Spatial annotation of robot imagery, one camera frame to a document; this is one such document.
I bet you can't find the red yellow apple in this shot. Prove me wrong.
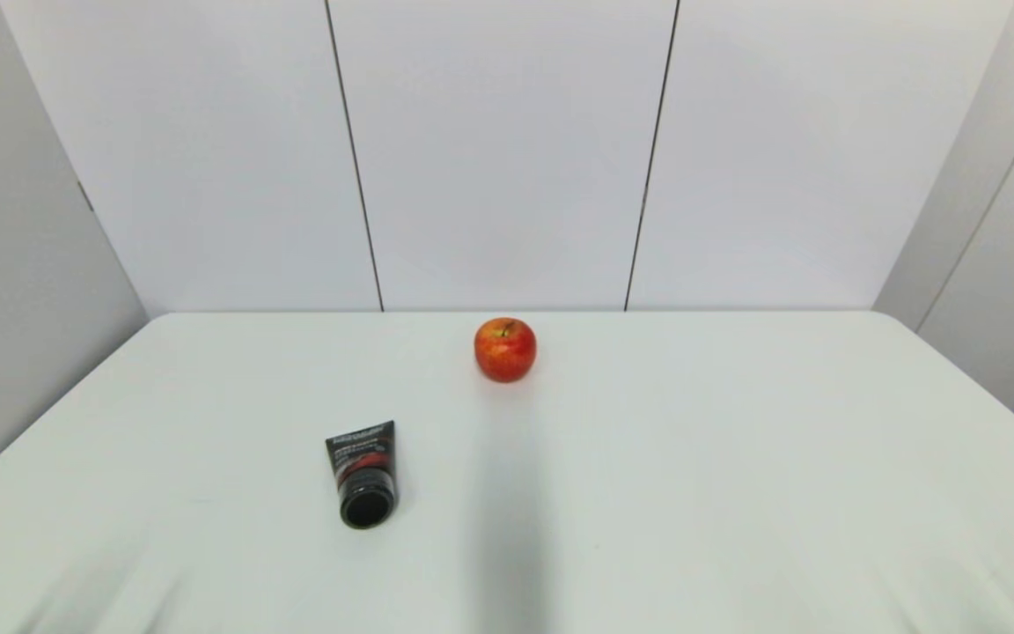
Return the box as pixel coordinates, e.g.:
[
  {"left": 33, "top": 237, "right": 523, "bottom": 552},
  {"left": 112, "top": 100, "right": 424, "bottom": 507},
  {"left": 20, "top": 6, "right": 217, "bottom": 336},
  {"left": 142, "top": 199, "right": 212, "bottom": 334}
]
[{"left": 474, "top": 317, "right": 538, "bottom": 384}]

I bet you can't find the black cosmetic tube red print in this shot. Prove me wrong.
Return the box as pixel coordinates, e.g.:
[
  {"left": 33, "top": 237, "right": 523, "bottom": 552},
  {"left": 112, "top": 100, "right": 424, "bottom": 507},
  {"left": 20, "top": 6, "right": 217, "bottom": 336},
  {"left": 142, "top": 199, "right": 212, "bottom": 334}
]
[{"left": 325, "top": 420, "right": 400, "bottom": 530}]

